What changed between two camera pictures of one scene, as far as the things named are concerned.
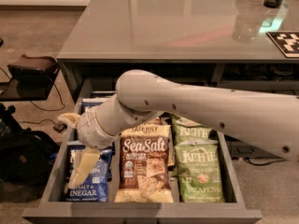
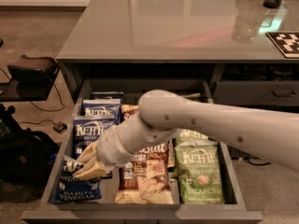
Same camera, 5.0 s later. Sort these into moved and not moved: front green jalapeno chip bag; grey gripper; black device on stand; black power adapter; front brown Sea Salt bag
Moved: grey gripper
Not moved: front brown Sea Salt bag; black device on stand; front green jalapeno chip bag; black power adapter
